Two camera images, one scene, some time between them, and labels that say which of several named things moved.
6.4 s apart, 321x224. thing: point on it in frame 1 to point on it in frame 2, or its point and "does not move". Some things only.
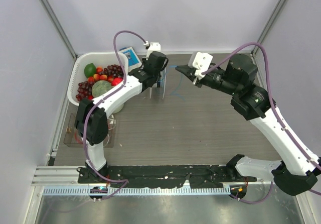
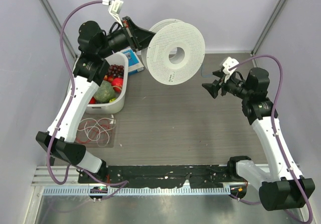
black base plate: [162, 176] does not move
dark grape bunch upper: [114, 70] does not move
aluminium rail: [57, 176] does not move
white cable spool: [156, 92] to [175, 54]
